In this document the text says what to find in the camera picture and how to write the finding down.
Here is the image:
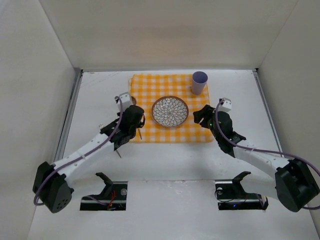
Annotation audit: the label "copper spoon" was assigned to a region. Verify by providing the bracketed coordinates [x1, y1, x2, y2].
[131, 96, 142, 139]

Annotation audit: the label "floral patterned bowl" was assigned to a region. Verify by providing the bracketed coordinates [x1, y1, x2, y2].
[151, 95, 189, 128]

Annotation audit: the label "yellow white checkered cloth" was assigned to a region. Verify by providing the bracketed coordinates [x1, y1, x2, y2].
[129, 74, 214, 144]

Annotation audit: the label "lilac paper cup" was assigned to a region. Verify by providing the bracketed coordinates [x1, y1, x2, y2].
[191, 71, 208, 95]

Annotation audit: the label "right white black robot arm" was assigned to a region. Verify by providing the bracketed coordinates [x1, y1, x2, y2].
[193, 98, 320, 213]

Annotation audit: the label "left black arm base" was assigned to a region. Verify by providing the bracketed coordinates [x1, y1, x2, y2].
[79, 172, 128, 212]

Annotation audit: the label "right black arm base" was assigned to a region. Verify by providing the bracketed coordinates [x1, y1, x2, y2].
[214, 171, 269, 211]

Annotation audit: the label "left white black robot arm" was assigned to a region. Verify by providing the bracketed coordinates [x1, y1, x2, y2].
[32, 105, 145, 214]

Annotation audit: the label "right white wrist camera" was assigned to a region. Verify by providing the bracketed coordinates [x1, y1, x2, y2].
[218, 97, 232, 113]

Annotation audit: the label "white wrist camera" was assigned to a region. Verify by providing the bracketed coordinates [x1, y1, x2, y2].
[115, 92, 133, 111]
[218, 97, 232, 113]

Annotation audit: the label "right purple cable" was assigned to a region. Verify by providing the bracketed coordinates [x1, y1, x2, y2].
[215, 99, 320, 210]

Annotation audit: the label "purple cable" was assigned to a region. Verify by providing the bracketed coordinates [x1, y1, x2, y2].
[33, 96, 124, 206]
[215, 99, 320, 210]

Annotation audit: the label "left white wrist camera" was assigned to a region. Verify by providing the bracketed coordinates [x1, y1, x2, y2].
[115, 92, 133, 111]

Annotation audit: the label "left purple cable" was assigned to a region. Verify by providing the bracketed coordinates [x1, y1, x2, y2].
[33, 96, 124, 206]

